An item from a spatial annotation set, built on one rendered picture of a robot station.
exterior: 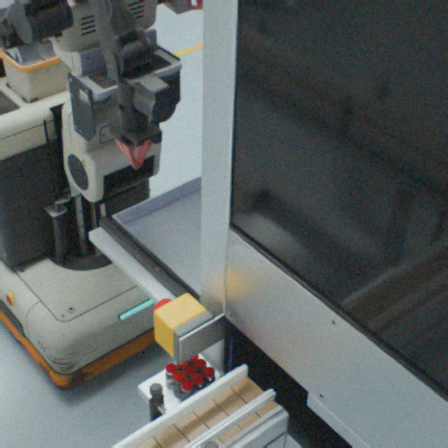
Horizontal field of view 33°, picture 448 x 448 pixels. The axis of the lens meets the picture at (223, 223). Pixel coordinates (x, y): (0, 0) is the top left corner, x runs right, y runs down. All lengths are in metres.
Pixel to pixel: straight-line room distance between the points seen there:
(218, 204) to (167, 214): 0.55
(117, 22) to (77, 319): 1.12
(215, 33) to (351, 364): 0.47
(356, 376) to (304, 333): 0.10
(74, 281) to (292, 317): 1.39
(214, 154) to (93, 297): 1.33
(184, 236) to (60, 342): 0.77
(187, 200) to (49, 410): 0.98
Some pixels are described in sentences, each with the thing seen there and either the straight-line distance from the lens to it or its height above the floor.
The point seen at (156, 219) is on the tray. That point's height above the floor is 0.88.
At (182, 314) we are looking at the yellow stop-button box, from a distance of 1.25.
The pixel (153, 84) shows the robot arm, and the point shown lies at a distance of 1.41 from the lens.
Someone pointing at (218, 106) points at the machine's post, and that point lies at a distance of 1.04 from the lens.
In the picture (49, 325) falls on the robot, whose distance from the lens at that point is 2.31.
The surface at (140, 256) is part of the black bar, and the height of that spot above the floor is 0.90.
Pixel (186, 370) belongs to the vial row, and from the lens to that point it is 1.31.
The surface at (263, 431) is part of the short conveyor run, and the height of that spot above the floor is 0.93.
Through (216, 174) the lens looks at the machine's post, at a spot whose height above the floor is 1.29.
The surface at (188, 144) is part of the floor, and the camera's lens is 3.49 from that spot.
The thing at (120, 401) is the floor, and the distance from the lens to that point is 2.45.
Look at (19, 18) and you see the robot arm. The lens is 1.68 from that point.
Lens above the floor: 1.93
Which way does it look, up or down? 39 degrees down
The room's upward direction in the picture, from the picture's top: 2 degrees clockwise
